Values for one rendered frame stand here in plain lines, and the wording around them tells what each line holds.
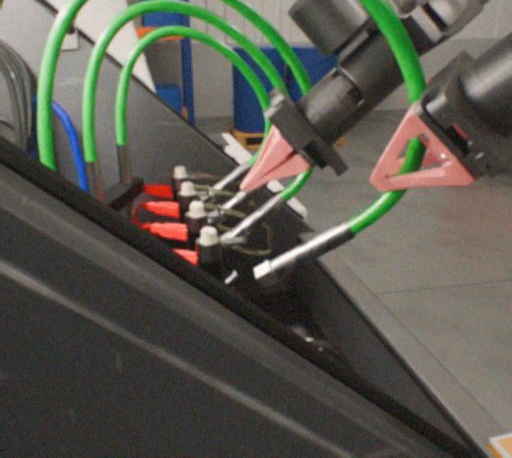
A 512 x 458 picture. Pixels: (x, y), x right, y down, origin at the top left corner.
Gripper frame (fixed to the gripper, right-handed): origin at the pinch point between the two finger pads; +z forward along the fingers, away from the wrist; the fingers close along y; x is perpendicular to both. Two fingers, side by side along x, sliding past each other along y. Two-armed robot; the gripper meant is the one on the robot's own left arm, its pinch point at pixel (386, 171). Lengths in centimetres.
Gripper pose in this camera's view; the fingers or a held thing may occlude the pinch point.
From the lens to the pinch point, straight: 42.0
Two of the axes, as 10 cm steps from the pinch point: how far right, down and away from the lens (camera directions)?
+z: -5.7, 4.7, 6.7
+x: 6.9, 7.1, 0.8
